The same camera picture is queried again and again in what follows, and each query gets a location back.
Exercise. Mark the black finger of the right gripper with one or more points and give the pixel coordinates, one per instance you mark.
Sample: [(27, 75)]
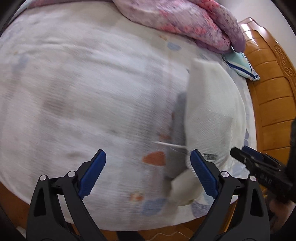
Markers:
[(254, 162), (265, 158)]

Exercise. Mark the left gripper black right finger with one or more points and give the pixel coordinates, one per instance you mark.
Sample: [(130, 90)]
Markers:
[(250, 219)]

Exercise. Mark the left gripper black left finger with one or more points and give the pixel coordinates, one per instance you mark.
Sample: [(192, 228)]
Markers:
[(46, 220)]

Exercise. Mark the white button jacket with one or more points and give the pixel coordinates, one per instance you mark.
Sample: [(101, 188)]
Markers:
[(210, 116)]

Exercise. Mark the person right hand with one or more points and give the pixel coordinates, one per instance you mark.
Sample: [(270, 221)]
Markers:
[(281, 212)]

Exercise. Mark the wooden headboard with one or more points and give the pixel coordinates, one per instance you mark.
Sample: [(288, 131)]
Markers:
[(273, 95)]

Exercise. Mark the light blue pillow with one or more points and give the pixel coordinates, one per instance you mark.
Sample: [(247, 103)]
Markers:
[(240, 64)]

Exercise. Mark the purple floral quilt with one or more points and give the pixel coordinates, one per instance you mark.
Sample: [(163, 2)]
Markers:
[(210, 24)]

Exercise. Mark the floral bed sheet mattress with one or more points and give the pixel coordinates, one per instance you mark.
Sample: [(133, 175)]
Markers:
[(78, 77)]

